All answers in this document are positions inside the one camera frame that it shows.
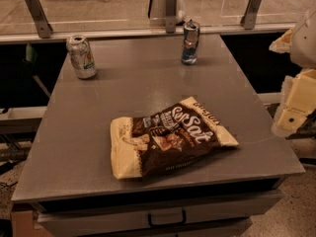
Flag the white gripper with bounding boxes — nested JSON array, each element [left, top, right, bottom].
[[272, 69, 316, 137]]

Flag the blue silver redbull can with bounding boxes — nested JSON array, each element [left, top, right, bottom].
[[181, 20, 200, 65]]

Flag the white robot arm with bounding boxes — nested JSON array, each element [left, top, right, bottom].
[[269, 4, 316, 137]]

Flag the white green soda can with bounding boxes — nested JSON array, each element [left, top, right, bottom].
[[66, 36, 97, 79]]

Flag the brown cream chip bag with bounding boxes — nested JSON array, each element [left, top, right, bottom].
[[111, 97, 238, 180]]

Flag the right metal rail bracket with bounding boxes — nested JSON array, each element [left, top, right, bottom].
[[241, 0, 262, 30]]

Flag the metal rail bracket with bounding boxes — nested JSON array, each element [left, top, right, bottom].
[[241, 0, 262, 30], [25, 0, 53, 39], [165, 0, 177, 34]]

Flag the middle metal rail bracket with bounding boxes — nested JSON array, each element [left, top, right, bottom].
[[165, 0, 177, 34]]

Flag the left metal rail bracket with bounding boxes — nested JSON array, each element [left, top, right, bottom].
[[25, 0, 53, 39]]

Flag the grey horizontal window rail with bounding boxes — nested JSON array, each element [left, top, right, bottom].
[[0, 23, 295, 44]]

